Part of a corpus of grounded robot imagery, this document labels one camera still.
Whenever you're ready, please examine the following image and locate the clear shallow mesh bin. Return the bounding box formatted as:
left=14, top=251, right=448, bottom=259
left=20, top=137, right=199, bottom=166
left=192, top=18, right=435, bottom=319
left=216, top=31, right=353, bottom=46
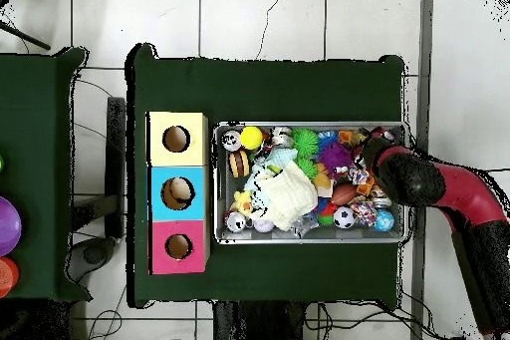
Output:
left=212, top=122, right=412, bottom=245

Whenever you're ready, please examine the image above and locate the wooden box with three holes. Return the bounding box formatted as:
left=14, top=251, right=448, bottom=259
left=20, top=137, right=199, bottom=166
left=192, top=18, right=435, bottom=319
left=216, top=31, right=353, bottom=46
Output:
left=145, top=111, right=211, bottom=276

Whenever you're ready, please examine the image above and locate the purple spiky ball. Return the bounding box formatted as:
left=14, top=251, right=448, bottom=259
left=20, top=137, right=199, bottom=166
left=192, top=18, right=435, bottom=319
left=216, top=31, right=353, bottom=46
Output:
left=320, top=142, right=355, bottom=173

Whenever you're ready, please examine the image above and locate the small soccer ball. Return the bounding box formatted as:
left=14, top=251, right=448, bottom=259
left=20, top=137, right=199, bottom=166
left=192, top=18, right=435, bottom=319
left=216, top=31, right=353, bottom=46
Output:
left=333, top=206, right=358, bottom=230

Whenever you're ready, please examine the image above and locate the green spiky ball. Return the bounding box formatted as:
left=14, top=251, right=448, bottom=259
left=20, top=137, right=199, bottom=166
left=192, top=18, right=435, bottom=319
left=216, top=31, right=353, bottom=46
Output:
left=292, top=128, right=320, bottom=157

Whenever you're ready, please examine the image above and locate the crushed silver can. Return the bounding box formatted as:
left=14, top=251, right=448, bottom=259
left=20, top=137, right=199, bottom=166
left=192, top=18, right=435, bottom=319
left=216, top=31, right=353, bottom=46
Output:
left=270, top=126, right=295, bottom=149

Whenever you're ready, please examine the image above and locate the cream knitted cloth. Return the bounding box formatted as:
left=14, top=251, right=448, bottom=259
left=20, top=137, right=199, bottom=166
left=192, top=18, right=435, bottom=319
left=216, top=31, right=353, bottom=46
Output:
left=261, top=162, right=322, bottom=233

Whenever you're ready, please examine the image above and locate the light teal cloth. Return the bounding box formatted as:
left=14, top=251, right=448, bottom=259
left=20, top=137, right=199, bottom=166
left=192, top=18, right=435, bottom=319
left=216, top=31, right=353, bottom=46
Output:
left=245, top=147, right=300, bottom=195

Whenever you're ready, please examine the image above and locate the yellow tennis ball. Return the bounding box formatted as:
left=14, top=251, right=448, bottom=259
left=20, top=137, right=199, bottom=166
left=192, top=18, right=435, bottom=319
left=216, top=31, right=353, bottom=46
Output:
left=240, top=126, right=265, bottom=151

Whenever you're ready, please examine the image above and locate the silver can with pull tab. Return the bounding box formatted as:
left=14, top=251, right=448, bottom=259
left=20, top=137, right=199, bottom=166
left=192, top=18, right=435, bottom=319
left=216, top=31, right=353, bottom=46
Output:
left=221, top=130, right=243, bottom=154

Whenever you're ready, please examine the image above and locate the red soda can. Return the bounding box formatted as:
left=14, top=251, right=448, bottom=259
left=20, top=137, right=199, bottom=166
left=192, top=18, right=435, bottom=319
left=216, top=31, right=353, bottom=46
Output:
left=225, top=210, right=250, bottom=234

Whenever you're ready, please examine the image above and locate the black side stand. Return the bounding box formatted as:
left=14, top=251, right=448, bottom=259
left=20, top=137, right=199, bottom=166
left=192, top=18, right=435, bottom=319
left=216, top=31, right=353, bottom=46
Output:
left=71, top=96, right=128, bottom=237

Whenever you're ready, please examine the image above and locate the dark green side table cloth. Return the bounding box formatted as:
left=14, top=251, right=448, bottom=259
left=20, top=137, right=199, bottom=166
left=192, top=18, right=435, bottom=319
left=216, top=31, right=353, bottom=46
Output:
left=0, top=48, right=89, bottom=301

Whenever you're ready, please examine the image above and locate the purple disc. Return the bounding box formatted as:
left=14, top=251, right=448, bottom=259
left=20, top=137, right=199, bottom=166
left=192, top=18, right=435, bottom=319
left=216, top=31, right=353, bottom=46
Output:
left=0, top=195, right=23, bottom=257

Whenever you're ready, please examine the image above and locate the red disc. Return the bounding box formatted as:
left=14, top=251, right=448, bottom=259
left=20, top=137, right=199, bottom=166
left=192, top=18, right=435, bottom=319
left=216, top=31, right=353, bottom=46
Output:
left=0, top=256, right=20, bottom=297

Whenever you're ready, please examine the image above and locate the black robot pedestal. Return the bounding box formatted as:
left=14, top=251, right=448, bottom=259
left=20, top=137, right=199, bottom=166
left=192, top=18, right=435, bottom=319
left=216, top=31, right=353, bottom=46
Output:
left=213, top=299, right=320, bottom=340

